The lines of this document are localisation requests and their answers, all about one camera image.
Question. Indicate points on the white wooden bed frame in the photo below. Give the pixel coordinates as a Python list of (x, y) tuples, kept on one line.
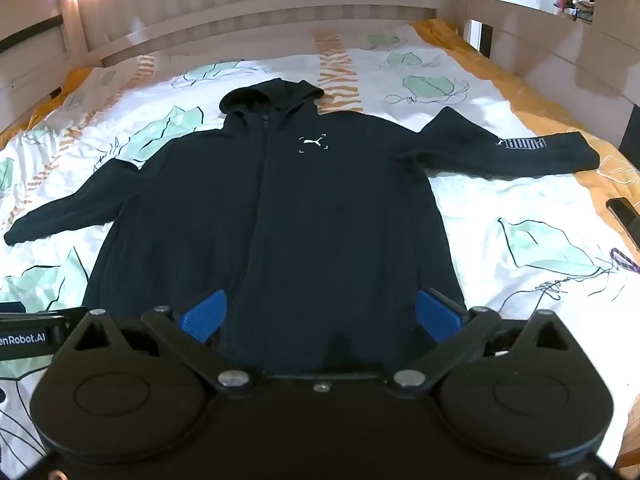
[(250, 15)]

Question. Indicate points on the black hoodie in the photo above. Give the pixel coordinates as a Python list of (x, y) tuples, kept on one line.
[(280, 220)]

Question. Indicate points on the black phone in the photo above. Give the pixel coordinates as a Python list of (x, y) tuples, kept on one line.
[(625, 220)]

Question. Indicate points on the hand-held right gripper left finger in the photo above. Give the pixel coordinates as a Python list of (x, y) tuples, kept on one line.
[(204, 312)]

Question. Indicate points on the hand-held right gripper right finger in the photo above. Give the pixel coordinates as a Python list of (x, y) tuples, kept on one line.
[(436, 312)]

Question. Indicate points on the orange mattress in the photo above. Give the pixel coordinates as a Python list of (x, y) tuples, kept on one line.
[(442, 30)]

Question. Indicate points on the leaf printed white bed sheet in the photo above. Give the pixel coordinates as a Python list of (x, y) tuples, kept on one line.
[(500, 195)]

